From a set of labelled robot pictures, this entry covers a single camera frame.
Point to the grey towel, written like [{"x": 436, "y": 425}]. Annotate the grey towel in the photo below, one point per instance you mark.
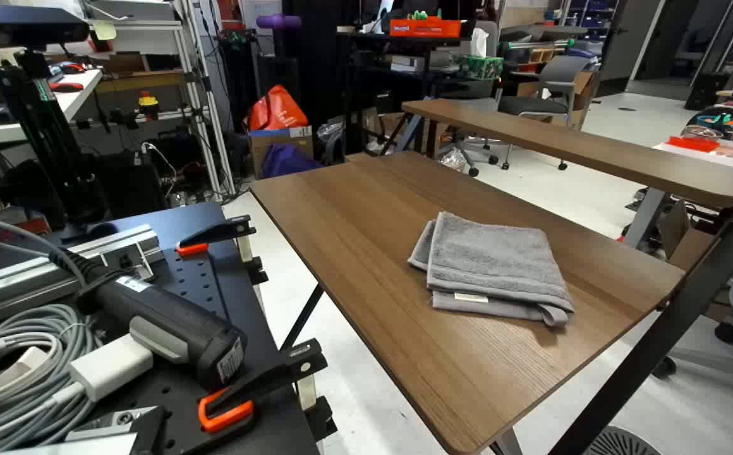
[{"x": 493, "y": 261}]

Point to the purple bag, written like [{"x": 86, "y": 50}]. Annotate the purple bag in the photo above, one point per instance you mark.
[{"x": 285, "y": 161}]

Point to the black metal table leg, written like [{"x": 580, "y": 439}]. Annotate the black metal table leg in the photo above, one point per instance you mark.
[
  {"x": 300, "y": 320},
  {"x": 678, "y": 318}
]

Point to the cardboard box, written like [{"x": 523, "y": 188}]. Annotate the cardboard box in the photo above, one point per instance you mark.
[{"x": 279, "y": 141}]

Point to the orange bag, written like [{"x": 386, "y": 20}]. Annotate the orange bag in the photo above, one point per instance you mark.
[{"x": 275, "y": 111}]

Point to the small black orange clamp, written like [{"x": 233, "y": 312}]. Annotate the small black orange clamp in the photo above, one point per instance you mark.
[{"x": 216, "y": 233}]

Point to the black perforated mounting board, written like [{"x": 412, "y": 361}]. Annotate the black perforated mounting board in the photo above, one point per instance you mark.
[{"x": 216, "y": 291}]

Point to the green packaged item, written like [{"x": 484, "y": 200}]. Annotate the green packaged item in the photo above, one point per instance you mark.
[{"x": 480, "y": 66}]

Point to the large black orange clamp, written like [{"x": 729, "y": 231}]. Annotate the large black orange clamp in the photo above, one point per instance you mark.
[{"x": 252, "y": 396}]

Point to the orange box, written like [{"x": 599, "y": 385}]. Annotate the orange box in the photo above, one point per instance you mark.
[{"x": 423, "y": 28}]

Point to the black grey handheld device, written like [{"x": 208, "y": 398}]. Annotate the black grey handheld device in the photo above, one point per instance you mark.
[{"x": 172, "y": 324}]

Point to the grey office chair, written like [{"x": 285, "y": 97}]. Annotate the grey office chair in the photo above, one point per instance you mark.
[{"x": 552, "y": 90}]

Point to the long wooden desk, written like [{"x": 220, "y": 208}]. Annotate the long wooden desk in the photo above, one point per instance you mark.
[{"x": 602, "y": 154}]

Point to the white power adapter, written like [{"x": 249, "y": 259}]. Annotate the white power adapter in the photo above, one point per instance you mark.
[{"x": 112, "y": 368}]

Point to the flat orange part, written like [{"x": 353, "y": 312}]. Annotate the flat orange part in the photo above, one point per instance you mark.
[{"x": 693, "y": 143}]

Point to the aluminium extrusion bar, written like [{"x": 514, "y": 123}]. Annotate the aluminium extrusion bar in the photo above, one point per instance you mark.
[{"x": 21, "y": 279}]

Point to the white workbench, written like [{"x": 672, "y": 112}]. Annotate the white workbench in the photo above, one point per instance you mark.
[{"x": 12, "y": 127}]

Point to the black camera tripod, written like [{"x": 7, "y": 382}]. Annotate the black camera tripod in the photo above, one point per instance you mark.
[{"x": 46, "y": 136}]

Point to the black stereo camera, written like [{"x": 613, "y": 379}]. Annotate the black stereo camera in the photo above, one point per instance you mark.
[{"x": 21, "y": 25}]

